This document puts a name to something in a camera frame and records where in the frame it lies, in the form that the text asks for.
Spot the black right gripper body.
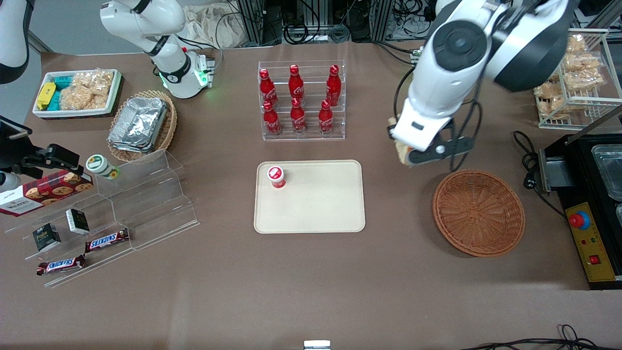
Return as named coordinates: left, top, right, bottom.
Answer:
left=0, top=116, right=49, bottom=179

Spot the triangle sandwich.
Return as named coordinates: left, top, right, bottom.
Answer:
left=389, top=114, right=419, bottom=169

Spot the white arm base connector box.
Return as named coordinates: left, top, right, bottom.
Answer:
left=194, top=52, right=217, bottom=89

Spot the white rectangular snack tray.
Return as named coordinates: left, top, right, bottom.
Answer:
left=33, top=69, right=123, bottom=119

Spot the round brown wicker basket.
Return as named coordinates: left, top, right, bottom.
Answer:
left=432, top=169, right=526, bottom=257

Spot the cream plastic tray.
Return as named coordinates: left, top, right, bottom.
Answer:
left=254, top=159, right=366, bottom=234

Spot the oval tan wicker basket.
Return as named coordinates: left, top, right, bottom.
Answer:
left=107, top=90, right=178, bottom=163

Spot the red tartan cookie box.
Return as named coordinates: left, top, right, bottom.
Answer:
left=0, top=170, right=94, bottom=217

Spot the green lidded white jar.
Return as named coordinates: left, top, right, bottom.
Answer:
left=86, top=154, right=120, bottom=180

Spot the yellow snack packet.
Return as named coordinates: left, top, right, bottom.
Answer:
left=37, top=82, right=56, bottom=110

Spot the red cola bottle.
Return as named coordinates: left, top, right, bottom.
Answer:
left=289, top=64, right=305, bottom=103
left=326, top=64, right=342, bottom=106
left=259, top=69, right=278, bottom=107
left=263, top=101, right=282, bottom=136
left=318, top=100, right=334, bottom=134
left=290, top=98, right=307, bottom=134

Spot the small black white box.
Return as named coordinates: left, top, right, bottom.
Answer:
left=66, top=209, right=90, bottom=235

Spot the small dark green box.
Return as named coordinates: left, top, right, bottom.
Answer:
left=32, top=223, right=62, bottom=252

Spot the stack of foil containers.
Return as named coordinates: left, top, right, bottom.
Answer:
left=108, top=96, right=168, bottom=154

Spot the clear acrylic bottle rack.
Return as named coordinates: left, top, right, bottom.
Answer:
left=258, top=60, right=346, bottom=142

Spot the brown snickers bar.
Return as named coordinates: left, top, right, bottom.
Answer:
left=36, top=254, right=86, bottom=276
left=85, top=228, right=130, bottom=253

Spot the clear acrylic step stand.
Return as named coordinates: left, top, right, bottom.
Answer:
left=5, top=148, right=201, bottom=288

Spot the red lidded cup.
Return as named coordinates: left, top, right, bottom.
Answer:
left=267, top=165, right=287, bottom=190

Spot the black fryer machine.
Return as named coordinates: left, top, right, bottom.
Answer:
left=538, top=105, right=622, bottom=291

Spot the beige crumpled cloth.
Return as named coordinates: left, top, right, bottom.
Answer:
left=181, top=2, right=256, bottom=49

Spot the black power cable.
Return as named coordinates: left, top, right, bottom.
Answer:
left=514, top=130, right=567, bottom=217

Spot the black cable bundle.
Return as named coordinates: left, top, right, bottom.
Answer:
left=391, top=0, right=438, bottom=40
left=282, top=0, right=353, bottom=44

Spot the aluminium frame post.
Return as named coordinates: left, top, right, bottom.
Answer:
left=236, top=0, right=265, bottom=45
left=371, top=0, right=393, bottom=42

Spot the white wire rack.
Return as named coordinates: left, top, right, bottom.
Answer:
left=535, top=28, right=622, bottom=131

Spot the black floor cable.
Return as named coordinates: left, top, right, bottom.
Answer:
left=459, top=324, right=622, bottom=350

